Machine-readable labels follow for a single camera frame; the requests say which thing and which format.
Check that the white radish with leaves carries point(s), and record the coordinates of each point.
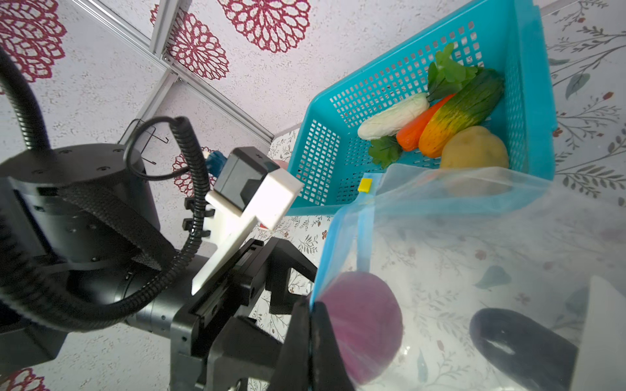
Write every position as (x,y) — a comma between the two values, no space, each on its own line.
(445,77)

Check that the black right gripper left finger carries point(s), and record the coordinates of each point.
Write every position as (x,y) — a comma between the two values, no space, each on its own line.
(292,368)

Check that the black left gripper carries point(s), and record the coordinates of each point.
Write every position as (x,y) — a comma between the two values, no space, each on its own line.
(205,317)

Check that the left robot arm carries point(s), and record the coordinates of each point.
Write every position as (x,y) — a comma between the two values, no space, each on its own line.
(81,250)

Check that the orange carrot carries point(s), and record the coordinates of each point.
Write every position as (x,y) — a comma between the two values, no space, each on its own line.
(409,136)

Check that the teal plastic basket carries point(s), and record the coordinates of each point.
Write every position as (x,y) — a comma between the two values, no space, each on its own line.
(507,36)

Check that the yellow green potato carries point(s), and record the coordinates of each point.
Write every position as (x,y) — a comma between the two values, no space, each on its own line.
(476,148)

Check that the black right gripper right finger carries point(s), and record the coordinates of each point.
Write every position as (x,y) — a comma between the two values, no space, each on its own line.
(327,367)

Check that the black wire wall rack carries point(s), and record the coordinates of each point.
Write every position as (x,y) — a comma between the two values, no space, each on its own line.
(152,137)

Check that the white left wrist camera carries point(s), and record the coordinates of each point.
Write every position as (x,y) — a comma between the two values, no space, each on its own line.
(251,189)

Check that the white paper insert in bag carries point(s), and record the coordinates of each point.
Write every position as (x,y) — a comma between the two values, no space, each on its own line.
(600,363)

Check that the purple onion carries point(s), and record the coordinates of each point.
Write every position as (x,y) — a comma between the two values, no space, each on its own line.
(367,322)

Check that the dark eggplant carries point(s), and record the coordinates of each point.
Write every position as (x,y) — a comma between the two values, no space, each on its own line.
(528,353)

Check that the green yellow cucumber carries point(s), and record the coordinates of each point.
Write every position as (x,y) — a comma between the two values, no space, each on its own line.
(471,106)

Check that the clear zip top bag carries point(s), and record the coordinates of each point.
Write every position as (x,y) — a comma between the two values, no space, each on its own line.
(532,250)

